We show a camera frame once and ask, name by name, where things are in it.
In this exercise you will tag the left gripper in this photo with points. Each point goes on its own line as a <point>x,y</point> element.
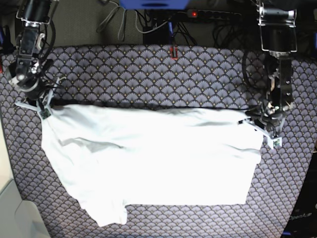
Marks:
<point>267,121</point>

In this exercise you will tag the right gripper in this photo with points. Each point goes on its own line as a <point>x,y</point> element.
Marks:
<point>42,100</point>

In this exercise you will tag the white T-shirt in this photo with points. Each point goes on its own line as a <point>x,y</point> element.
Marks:
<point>108,158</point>

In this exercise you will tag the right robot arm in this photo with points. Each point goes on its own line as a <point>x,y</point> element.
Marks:
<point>35,44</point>

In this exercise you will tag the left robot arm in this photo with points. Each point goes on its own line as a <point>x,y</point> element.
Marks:
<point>278,41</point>

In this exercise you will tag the patterned grey fan tablecloth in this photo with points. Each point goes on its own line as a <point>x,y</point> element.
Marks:
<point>147,76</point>

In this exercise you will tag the black OpenArm base panel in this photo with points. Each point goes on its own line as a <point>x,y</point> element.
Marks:
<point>303,220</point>

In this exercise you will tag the red clip at table edge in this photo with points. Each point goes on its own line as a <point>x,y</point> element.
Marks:
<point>174,53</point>

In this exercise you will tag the blue box at top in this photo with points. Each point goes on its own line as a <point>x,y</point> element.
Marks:
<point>154,4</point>

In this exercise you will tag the black power strip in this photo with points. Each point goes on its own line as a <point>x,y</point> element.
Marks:
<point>212,14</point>

